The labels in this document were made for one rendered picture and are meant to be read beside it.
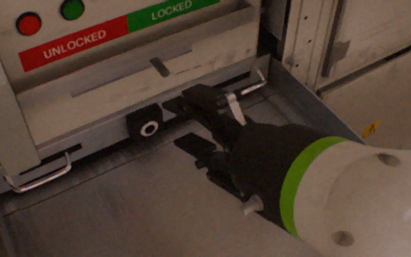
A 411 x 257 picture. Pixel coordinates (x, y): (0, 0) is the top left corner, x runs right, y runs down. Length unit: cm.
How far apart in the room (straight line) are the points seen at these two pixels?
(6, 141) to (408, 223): 45
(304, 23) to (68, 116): 43
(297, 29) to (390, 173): 57
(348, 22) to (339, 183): 61
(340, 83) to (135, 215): 55
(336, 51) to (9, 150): 62
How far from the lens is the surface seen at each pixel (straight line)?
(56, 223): 76
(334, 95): 104
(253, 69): 88
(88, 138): 78
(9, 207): 80
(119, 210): 75
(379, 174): 31
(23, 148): 60
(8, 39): 63
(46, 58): 66
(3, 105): 55
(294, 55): 88
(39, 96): 65
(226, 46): 82
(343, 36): 93
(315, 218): 34
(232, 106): 46
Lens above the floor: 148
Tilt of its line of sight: 48 degrees down
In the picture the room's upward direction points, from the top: straight up
